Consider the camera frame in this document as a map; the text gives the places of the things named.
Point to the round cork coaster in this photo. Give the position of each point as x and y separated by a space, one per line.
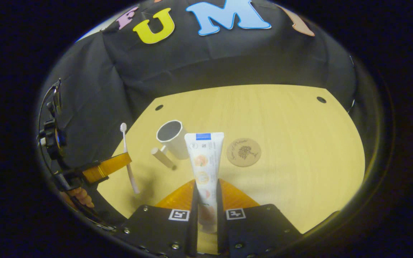
244 152

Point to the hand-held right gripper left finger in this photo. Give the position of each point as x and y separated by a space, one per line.
194 215

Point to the white toothpaste tube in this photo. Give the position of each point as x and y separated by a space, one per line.
204 161

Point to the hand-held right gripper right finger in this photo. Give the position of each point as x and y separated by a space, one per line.
221 215

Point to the white toothbrush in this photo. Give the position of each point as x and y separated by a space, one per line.
130 172

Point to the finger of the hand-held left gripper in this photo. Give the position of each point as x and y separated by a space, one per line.
113 165

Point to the wooden desktop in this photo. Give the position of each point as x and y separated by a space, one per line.
299 150

